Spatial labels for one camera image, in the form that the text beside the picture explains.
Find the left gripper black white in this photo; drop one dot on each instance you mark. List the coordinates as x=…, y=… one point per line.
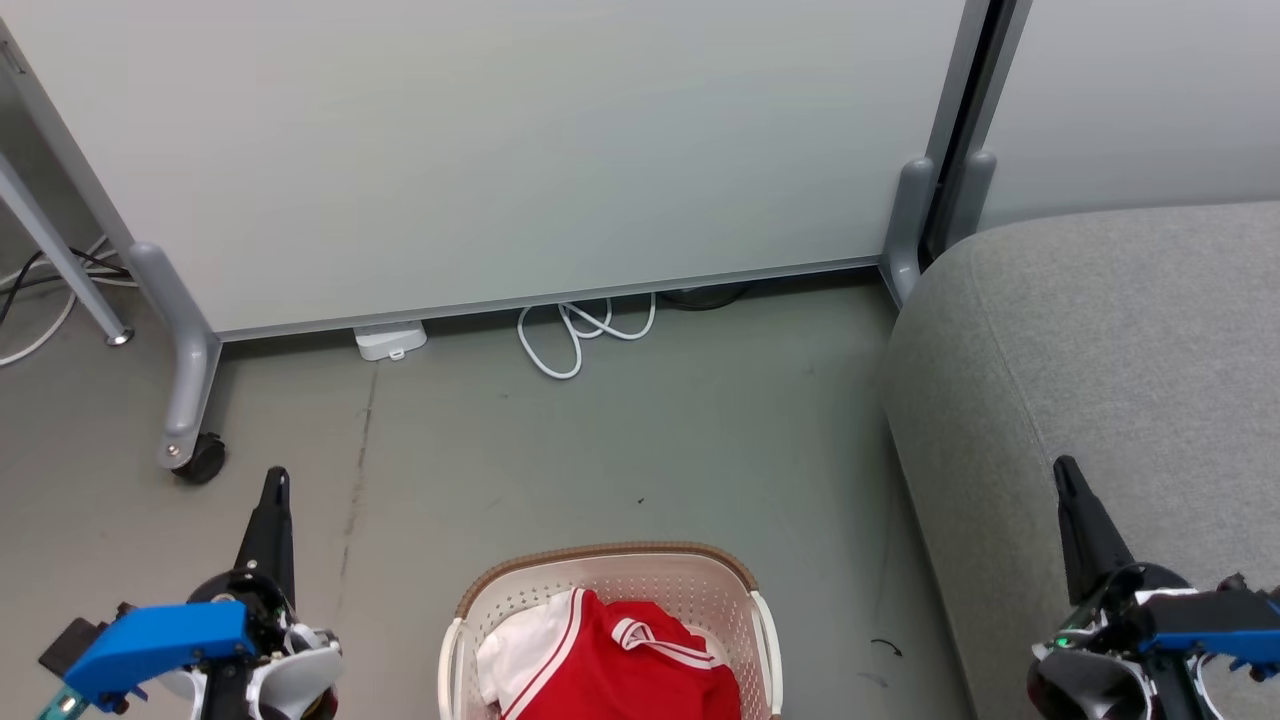
x=303, y=672

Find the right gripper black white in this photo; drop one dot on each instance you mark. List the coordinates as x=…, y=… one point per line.
x=1078, y=682

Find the red and white shirt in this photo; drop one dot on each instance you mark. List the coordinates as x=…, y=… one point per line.
x=640, y=670

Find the grey fabric sofa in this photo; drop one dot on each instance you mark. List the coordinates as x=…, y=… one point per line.
x=1100, y=350

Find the grey partition foot with caster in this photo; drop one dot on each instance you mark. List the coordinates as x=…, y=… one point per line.
x=185, y=350

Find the white power adapter box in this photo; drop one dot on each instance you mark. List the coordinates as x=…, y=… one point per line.
x=390, y=341

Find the small black curled scrap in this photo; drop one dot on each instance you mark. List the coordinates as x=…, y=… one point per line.
x=888, y=647

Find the white perforated laundry basket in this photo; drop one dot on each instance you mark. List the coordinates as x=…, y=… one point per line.
x=610, y=570

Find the grey metal table leg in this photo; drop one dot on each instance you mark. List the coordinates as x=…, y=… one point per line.
x=60, y=255

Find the wide white partition panel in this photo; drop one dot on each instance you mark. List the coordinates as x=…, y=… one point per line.
x=480, y=150

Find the narrow white partition panel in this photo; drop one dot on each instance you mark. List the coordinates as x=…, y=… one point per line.
x=1140, y=100

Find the black round floor object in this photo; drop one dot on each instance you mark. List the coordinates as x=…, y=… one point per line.
x=705, y=296

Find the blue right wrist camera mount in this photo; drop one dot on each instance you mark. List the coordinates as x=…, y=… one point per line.
x=1220, y=620

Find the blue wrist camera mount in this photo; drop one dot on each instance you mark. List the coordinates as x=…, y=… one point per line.
x=1220, y=620
x=160, y=640

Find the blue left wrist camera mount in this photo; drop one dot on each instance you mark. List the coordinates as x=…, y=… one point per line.
x=160, y=640

